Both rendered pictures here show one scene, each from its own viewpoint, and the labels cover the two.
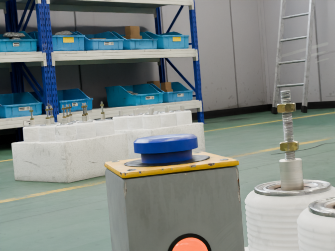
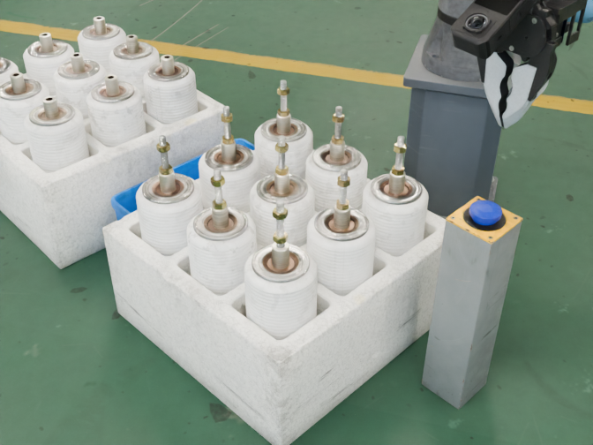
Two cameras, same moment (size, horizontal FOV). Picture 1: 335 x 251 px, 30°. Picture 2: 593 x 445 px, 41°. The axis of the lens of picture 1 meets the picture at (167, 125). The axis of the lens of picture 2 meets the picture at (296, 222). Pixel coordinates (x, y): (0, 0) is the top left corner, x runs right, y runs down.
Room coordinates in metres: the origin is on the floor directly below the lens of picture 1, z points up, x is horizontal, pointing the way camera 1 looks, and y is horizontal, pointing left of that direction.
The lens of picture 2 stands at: (1.00, 0.56, 0.91)
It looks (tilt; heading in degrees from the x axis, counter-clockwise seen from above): 37 degrees down; 239
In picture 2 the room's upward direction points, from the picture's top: straight up
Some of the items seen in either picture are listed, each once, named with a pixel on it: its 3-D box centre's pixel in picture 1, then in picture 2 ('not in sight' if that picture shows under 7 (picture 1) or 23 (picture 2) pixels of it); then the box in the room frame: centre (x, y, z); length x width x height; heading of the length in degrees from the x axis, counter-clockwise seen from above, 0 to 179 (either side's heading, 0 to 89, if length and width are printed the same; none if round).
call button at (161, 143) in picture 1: (166, 152); (484, 214); (0.39, 0.00, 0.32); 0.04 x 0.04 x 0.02
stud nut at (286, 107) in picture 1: (286, 107); (280, 213); (0.62, -0.12, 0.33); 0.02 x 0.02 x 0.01; 11
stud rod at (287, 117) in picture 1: (287, 128); (280, 226); (0.62, -0.12, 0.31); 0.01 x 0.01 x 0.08
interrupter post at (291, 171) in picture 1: (291, 176); (281, 255); (0.62, -0.12, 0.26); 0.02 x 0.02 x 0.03
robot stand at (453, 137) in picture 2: not in sight; (454, 135); (0.09, -0.37, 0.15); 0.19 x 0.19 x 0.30; 42
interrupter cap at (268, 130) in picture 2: not in sight; (283, 130); (0.44, -0.40, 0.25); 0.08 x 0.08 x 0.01
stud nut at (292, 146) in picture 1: (289, 146); (280, 237); (0.62, -0.12, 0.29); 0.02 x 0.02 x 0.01; 11
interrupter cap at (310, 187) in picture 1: (292, 188); (281, 263); (0.62, -0.12, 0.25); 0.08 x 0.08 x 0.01
